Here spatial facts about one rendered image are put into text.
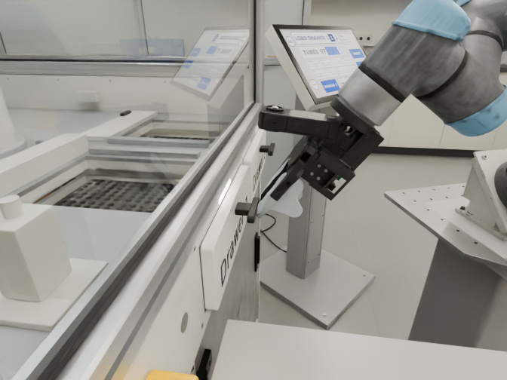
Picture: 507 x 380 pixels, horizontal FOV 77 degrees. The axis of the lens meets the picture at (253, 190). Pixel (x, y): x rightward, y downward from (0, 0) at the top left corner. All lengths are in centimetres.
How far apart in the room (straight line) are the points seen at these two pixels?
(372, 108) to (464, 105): 11
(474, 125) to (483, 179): 40
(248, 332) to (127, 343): 29
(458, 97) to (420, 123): 323
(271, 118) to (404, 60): 17
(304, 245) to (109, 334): 139
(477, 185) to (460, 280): 24
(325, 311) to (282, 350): 109
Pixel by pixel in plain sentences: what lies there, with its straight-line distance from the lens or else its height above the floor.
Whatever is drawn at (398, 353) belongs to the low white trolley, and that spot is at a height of 76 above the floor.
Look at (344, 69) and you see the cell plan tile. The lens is 136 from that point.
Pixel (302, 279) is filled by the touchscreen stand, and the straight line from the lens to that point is 172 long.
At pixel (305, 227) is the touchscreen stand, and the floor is 35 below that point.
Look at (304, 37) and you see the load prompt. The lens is 129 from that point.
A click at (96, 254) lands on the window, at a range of 25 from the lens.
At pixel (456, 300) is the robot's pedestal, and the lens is 102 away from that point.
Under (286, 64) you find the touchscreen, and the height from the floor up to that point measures 108.
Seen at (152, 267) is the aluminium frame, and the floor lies 99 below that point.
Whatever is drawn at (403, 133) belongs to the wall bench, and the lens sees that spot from 369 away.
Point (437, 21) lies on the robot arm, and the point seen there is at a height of 118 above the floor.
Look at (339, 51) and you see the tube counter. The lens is 141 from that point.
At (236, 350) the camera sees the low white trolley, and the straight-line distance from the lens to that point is 51.
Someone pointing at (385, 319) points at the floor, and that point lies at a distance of 169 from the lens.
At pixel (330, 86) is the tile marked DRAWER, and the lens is 122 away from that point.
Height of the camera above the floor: 117
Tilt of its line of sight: 26 degrees down
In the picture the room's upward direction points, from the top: straight up
